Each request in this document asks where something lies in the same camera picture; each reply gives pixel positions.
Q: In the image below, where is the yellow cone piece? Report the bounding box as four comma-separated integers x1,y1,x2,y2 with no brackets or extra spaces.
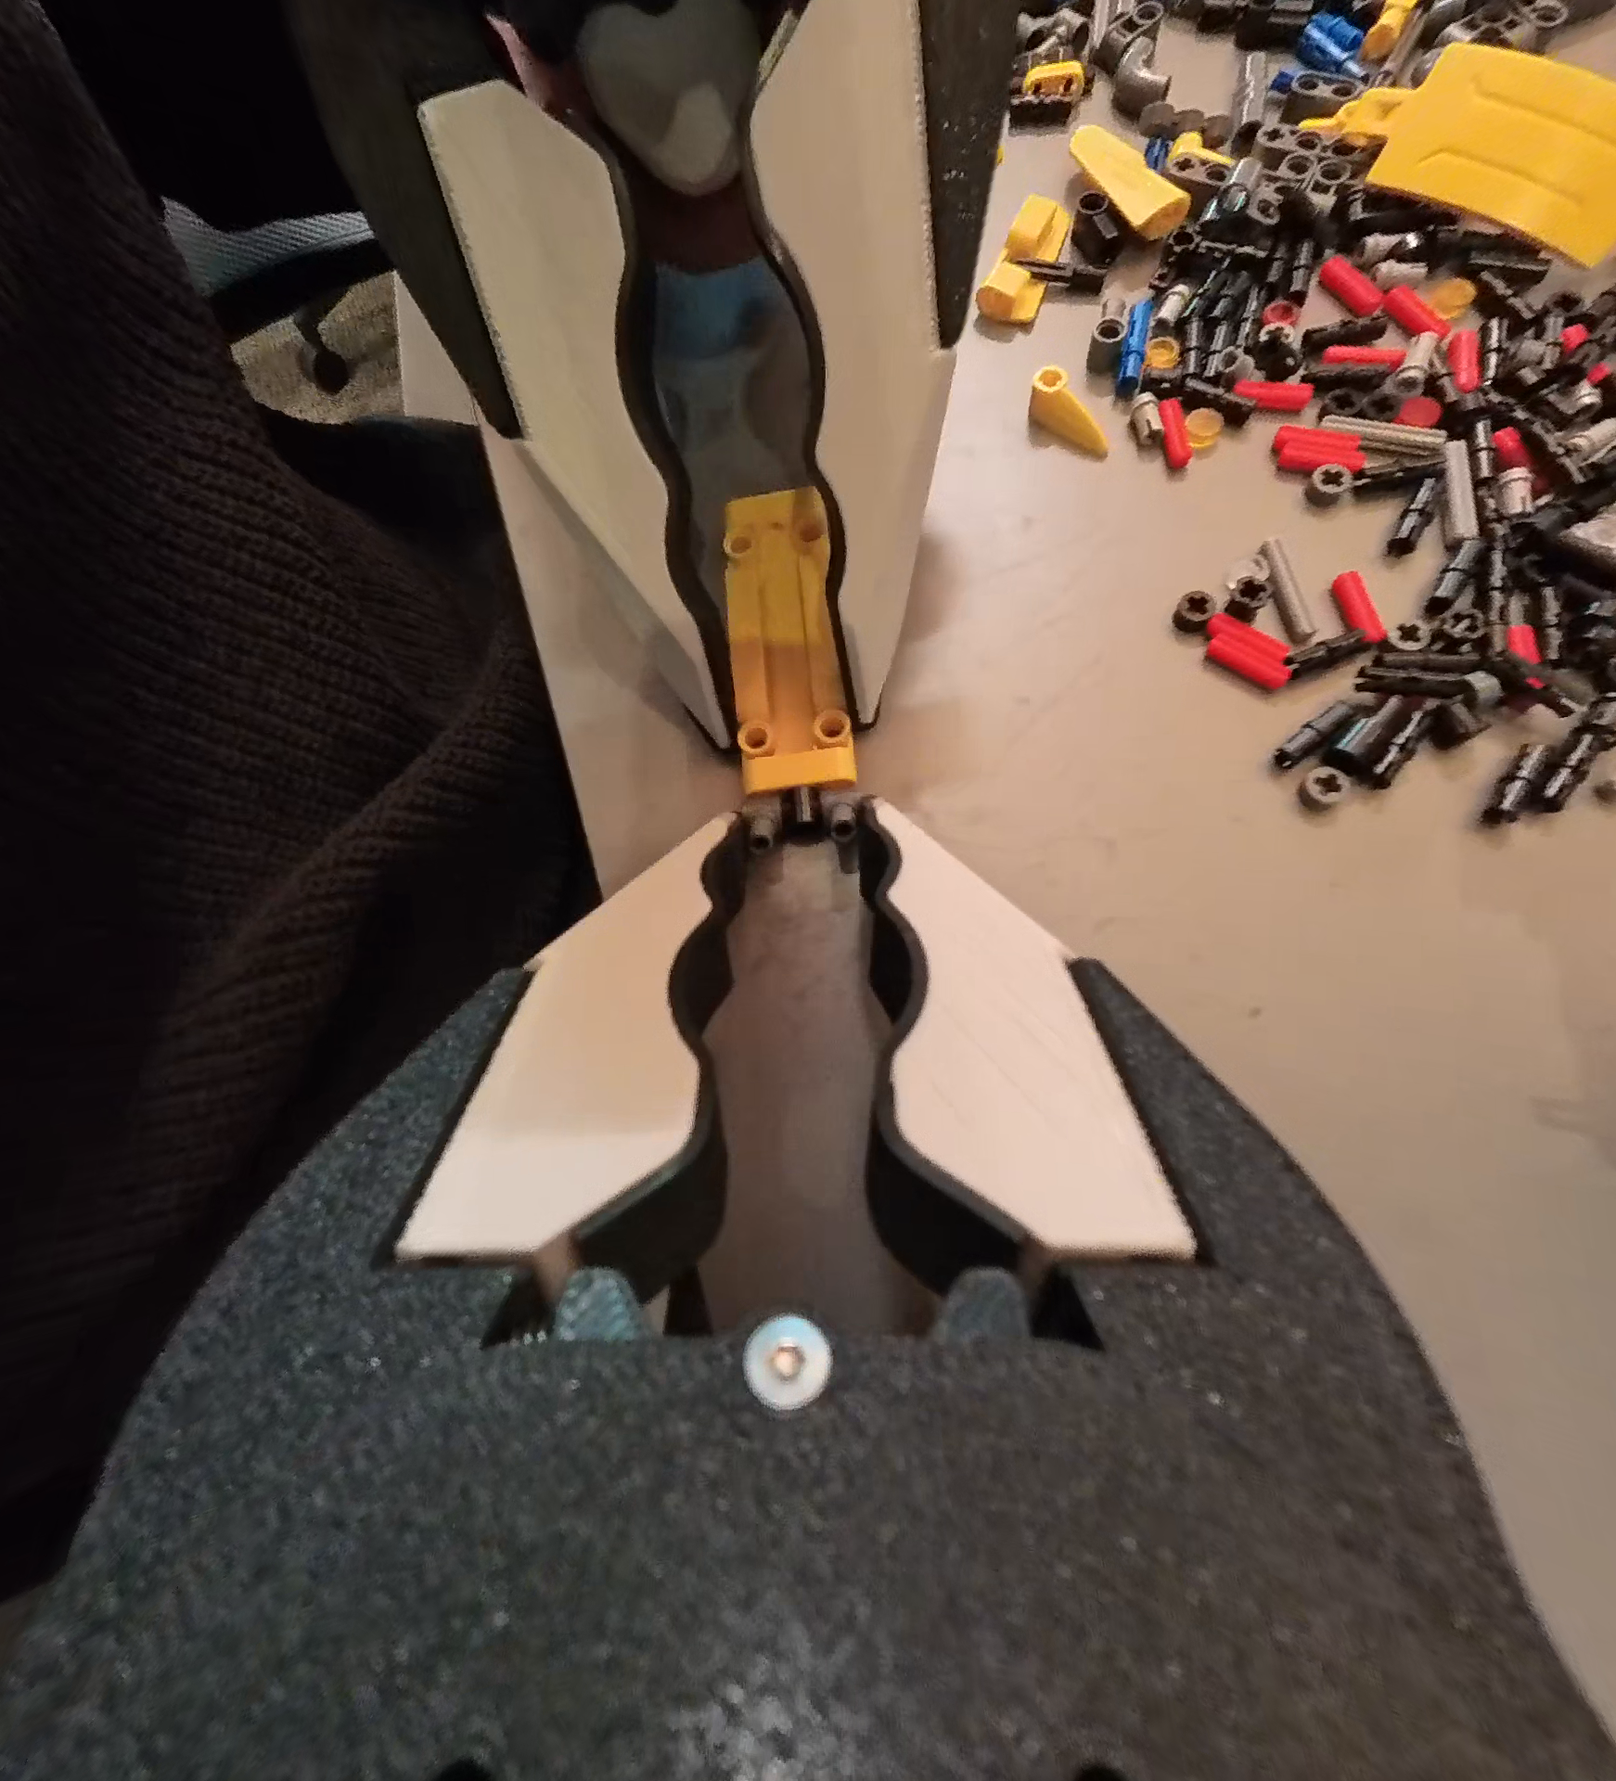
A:
1027,365,1112,458

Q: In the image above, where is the grey connector piece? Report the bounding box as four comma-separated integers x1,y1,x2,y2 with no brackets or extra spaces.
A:
745,795,872,877

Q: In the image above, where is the person's dark knit sweater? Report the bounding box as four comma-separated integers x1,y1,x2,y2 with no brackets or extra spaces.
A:
0,0,601,1645

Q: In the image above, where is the yellow curved wedge piece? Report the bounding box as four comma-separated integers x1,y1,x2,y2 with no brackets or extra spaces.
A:
1071,126,1191,234

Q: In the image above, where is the yellow angled connector piece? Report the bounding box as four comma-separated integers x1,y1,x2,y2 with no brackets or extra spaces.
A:
975,194,1075,325

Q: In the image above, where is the person's left hand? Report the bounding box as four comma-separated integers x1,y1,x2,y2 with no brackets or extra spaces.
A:
642,181,761,279

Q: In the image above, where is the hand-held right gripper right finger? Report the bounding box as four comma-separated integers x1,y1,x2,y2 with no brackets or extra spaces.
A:
863,799,1200,1297

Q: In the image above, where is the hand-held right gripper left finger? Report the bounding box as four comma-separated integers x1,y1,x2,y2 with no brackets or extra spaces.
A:
393,813,740,1304

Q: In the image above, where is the black office chair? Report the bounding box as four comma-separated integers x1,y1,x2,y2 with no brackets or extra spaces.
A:
164,194,399,420

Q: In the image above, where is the pile of small building pieces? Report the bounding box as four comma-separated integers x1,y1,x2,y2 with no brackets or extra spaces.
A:
1002,0,1616,832

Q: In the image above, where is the yellow building brick piece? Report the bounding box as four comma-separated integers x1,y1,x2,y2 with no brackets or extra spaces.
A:
723,491,863,798

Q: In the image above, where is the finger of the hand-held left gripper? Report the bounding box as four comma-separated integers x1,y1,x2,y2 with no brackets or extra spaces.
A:
750,0,956,731
418,81,740,759

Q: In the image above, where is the large yellow curved panel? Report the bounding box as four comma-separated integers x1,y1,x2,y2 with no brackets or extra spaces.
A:
1365,42,1616,267

